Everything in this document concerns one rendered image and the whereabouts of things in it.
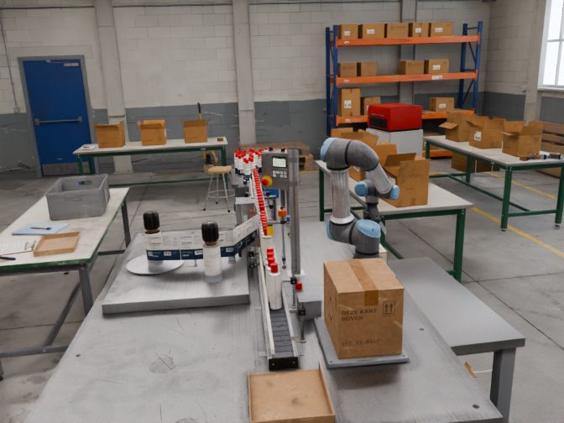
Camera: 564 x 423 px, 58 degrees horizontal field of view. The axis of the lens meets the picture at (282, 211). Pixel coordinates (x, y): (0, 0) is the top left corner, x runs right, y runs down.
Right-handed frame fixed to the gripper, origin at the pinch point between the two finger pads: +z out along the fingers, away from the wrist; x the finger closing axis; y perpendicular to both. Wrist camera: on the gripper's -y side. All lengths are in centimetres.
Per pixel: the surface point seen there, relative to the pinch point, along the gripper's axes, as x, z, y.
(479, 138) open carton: -242, 4, 348
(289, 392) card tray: 61, 13, -111
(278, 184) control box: 52, -35, -8
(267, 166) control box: 57, -44, -4
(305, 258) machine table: 36.1, 13.5, 10.8
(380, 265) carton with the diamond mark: 20, -15, -76
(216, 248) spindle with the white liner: 85, -9, -24
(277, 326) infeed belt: 61, 9, -74
